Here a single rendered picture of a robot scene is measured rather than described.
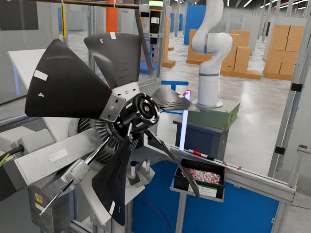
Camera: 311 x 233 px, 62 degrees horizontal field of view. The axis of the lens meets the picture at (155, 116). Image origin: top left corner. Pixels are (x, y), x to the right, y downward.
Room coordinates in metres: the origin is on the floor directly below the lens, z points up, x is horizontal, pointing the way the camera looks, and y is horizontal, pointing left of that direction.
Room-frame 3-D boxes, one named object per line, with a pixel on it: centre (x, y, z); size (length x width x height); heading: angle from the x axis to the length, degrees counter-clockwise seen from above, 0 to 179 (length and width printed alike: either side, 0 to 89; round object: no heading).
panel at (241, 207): (1.20, -0.24, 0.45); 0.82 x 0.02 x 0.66; 60
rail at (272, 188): (1.20, -0.24, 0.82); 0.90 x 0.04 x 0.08; 60
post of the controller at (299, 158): (0.98, -0.61, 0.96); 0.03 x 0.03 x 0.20; 60
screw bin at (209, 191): (1.02, -0.22, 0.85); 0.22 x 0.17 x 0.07; 76
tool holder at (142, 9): (0.93, 0.04, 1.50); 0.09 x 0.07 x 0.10; 95
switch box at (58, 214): (0.91, 0.43, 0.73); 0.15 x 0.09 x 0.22; 60
